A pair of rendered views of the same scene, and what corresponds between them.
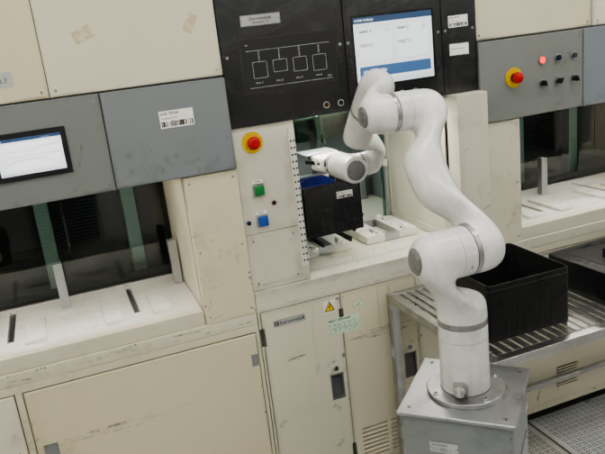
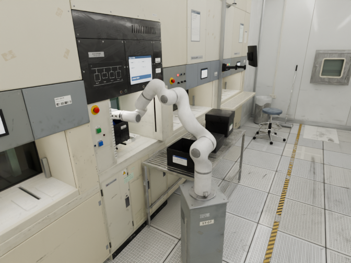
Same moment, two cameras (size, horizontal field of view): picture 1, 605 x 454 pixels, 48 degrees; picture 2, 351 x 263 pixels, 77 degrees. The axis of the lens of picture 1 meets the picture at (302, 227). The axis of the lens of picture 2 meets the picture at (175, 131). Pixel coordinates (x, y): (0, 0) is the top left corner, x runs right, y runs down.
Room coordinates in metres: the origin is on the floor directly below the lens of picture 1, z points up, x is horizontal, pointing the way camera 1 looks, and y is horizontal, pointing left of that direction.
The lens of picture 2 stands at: (0.59, 0.63, 1.74)
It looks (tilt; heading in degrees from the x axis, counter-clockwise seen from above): 21 degrees down; 321
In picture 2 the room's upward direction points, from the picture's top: 1 degrees counter-clockwise
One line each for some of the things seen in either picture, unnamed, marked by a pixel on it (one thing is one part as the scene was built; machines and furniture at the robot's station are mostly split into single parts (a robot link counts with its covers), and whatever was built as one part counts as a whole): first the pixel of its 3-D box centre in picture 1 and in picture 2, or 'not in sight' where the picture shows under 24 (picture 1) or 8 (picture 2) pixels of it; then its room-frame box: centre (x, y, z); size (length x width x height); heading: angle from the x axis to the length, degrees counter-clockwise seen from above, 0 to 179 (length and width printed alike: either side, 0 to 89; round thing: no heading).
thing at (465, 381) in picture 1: (464, 355); (202, 181); (1.51, -0.36, 0.85); 0.19 x 0.19 x 0.18
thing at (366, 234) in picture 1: (379, 228); (125, 137); (2.54, -0.30, 0.89); 0.22 x 0.21 x 0.04; 19
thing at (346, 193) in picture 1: (321, 195); (111, 128); (2.34, -0.08, 1.10); 0.24 x 0.20 x 0.32; 109
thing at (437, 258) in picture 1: (448, 277); (201, 156); (1.50, -0.33, 1.07); 0.19 x 0.12 x 0.24; 108
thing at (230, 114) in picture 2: not in sight; (219, 122); (2.22, -1.39, 0.89); 0.29 x 0.29 x 0.25; 23
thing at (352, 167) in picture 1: (348, 167); (132, 117); (2.10, -0.17, 1.23); 0.13 x 0.09 x 0.08; 19
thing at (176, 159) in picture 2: (501, 289); (187, 154); (1.90, -0.58, 0.85); 0.28 x 0.28 x 0.17; 18
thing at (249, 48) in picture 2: not in sight; (241, 59); (2.55, -2.20, 1.57); 0.53 x 0.40 x 0.36; 19
